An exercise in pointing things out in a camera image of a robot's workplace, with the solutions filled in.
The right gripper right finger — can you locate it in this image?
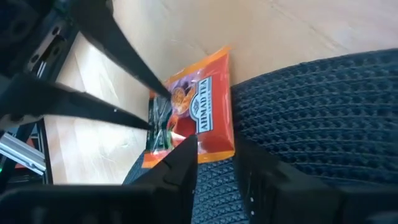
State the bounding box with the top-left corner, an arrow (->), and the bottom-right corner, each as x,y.
232,136 -> 398,224

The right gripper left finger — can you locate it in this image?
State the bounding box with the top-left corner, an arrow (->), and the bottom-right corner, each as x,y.
0,134 -> 199,224

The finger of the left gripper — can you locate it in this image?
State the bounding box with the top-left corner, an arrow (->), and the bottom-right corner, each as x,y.
0,73 -> 154,131
70,0 -> 172,101

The red and orange tea packet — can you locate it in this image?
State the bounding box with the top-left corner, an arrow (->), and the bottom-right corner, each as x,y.
141,45 -> 236,169

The round dark woven placemat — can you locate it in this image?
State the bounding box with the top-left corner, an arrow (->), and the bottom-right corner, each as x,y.
122,48 -> 398,224

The silver metal bracket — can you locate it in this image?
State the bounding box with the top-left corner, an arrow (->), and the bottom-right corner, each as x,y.
0,133 -> 47,176

